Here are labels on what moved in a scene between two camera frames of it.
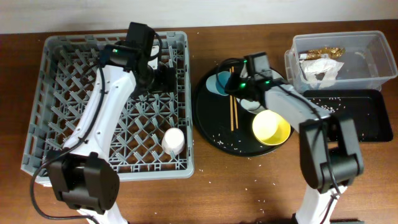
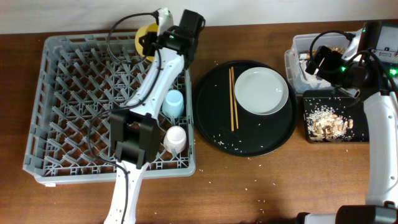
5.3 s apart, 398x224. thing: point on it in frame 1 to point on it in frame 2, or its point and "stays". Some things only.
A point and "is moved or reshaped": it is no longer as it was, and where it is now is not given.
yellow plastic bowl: (270, 128) is moved or reshaped
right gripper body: (240, 86) to (333, 70)
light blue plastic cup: (216, 83) to (173, 105)
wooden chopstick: (235, 105) stays
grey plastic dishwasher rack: (152, 137) stays
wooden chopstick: (231, 107) stays
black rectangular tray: (366, 107) stays
